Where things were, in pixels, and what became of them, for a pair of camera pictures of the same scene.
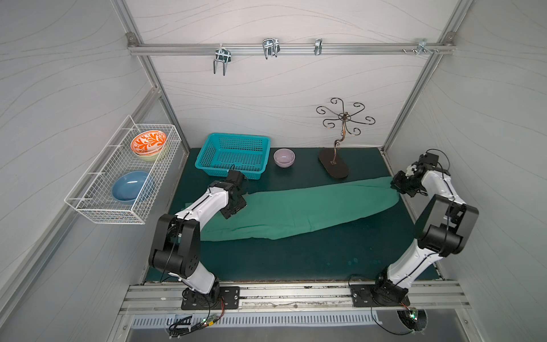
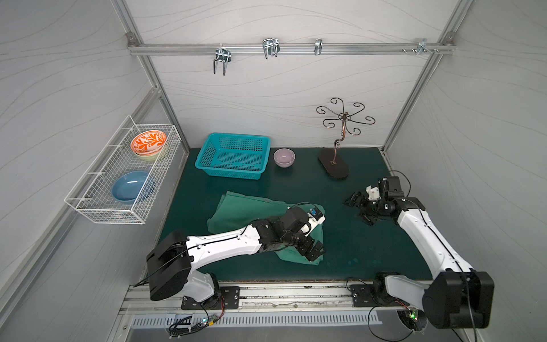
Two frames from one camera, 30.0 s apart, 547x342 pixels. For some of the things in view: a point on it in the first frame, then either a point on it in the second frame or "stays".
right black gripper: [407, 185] to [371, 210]
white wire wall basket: [124, 180] stays
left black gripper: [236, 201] to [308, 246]
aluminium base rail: [424, 298] stays
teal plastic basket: [248, 153] stays
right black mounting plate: [362, 296] stays
